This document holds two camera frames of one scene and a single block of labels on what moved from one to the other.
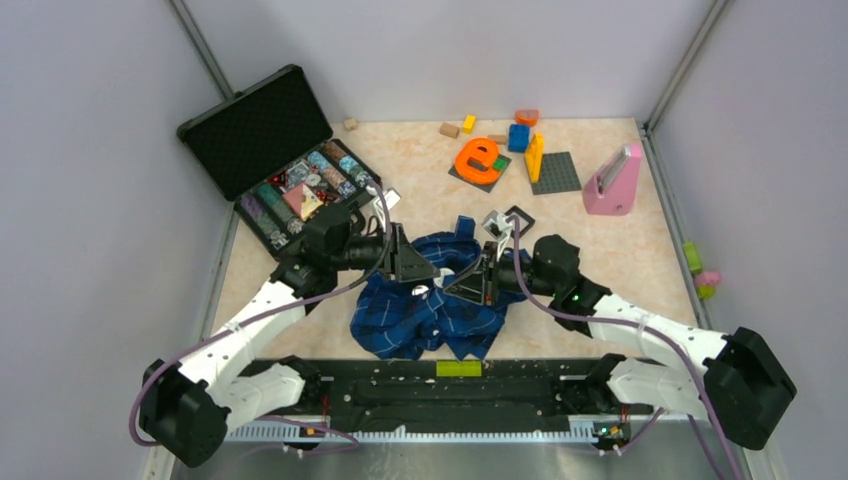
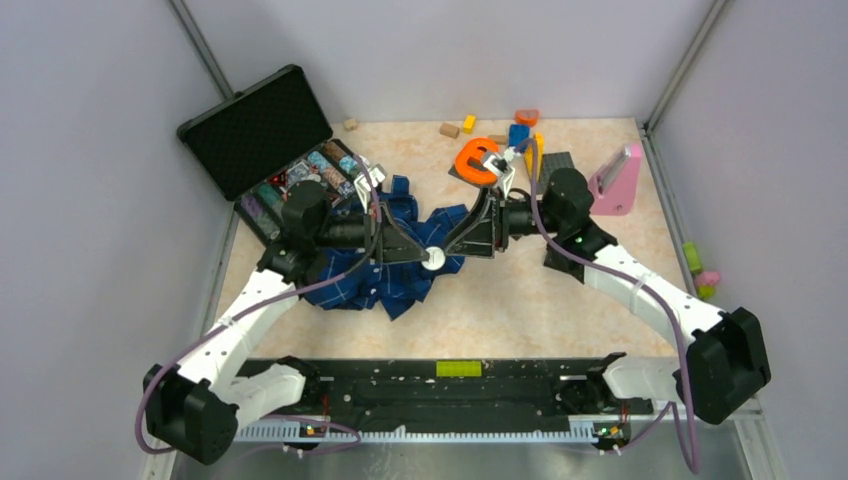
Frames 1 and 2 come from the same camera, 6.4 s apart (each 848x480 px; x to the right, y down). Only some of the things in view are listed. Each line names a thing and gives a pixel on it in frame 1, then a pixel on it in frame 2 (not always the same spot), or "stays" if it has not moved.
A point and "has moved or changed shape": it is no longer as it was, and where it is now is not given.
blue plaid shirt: x=416 y=319 has moved or changed shape
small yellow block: x=469 y=124 stays
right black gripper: x=479 y=283 -> x=487 y=227
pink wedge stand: x=612 y=189 stays
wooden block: x=449 y=130 stays
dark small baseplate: x=479 y=185 stays
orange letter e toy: x=480 y=148 stays
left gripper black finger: x=413 y=267 -> x=396 y=247
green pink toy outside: x=705 y=282 stays
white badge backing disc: x=438 y=281 -> x=436 y=258
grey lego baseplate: x=558 y=173 stays
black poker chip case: x=275 y=157 stays
